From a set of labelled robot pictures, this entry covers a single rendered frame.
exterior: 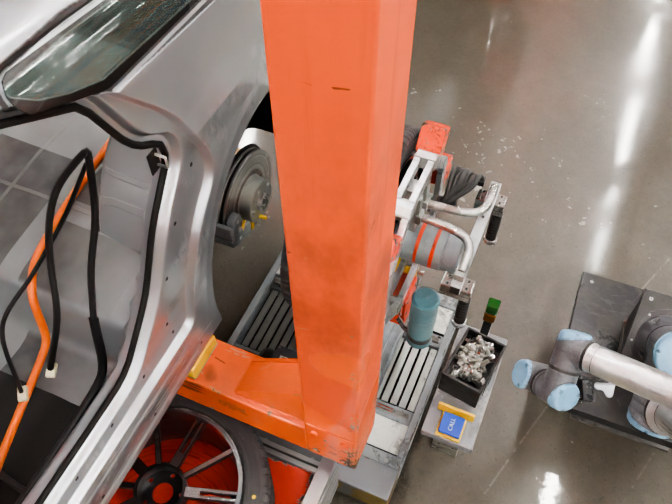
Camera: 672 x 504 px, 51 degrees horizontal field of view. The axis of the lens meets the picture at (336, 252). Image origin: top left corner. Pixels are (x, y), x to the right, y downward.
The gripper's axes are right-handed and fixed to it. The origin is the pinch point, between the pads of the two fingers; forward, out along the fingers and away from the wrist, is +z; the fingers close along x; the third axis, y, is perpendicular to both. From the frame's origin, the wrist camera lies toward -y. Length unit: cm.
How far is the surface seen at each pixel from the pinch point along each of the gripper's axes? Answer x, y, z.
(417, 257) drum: 0, -27, -75
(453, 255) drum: 8, -26, -68
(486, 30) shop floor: -98, -234, 30
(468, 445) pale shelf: -17, 24, -43
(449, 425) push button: -19, 18, -49
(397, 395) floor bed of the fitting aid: -67, 0, -39
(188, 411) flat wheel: -56, 21, -123
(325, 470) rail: -42, 34, -80
